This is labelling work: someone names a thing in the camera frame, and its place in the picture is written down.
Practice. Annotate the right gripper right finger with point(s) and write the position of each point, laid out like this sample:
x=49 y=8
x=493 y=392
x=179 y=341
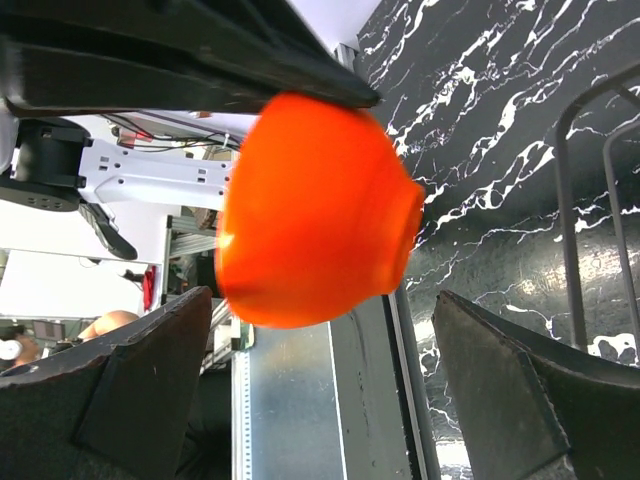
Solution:
x=530 y=407

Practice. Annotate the orange bowl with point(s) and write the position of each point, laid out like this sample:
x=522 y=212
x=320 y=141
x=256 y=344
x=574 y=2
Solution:
x=320 y=215

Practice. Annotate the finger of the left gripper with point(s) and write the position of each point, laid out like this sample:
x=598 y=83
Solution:
x=62 y=58

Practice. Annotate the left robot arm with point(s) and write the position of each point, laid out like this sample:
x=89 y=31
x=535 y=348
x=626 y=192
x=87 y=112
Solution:
x=53 y=164

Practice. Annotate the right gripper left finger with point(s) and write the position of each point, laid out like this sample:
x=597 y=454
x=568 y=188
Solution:
x=115 y=407

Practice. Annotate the aluminium frame structure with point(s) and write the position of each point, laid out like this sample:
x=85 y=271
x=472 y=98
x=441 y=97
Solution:
x=187 y=263

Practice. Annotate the wire dish rack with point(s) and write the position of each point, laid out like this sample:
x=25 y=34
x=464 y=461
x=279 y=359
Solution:
x=616 y=83

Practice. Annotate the white slotted cable duct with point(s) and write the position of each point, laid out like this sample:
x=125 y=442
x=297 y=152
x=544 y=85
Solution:
x=242 y=468

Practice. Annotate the person with white headphones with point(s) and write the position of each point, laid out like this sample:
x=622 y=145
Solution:
x=17 y=348

